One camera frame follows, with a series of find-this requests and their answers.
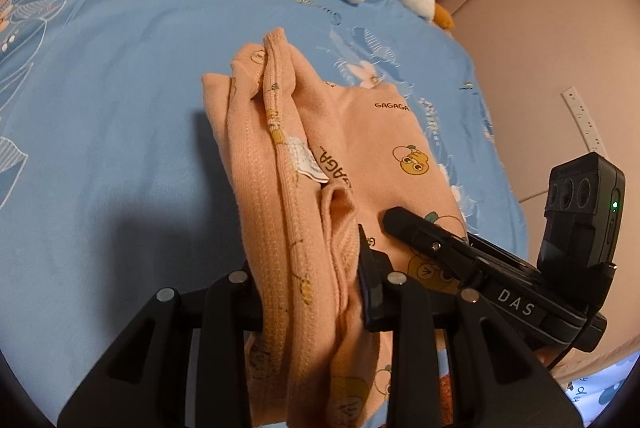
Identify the orange printed baby onesie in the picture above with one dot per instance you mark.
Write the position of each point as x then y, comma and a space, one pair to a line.
350, 133

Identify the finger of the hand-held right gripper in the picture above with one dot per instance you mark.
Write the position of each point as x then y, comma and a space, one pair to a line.
420, 233

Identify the white printed cloth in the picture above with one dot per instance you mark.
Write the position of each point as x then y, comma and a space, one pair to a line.
600, 388

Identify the blue floral blanket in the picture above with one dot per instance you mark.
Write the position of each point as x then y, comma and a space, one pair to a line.
125, 83

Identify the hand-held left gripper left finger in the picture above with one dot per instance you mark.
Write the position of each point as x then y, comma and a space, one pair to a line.
225, 303

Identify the white wall socket strip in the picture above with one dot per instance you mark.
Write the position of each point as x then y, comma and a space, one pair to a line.
585, 118

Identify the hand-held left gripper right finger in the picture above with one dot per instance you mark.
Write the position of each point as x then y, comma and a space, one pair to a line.
370, 288

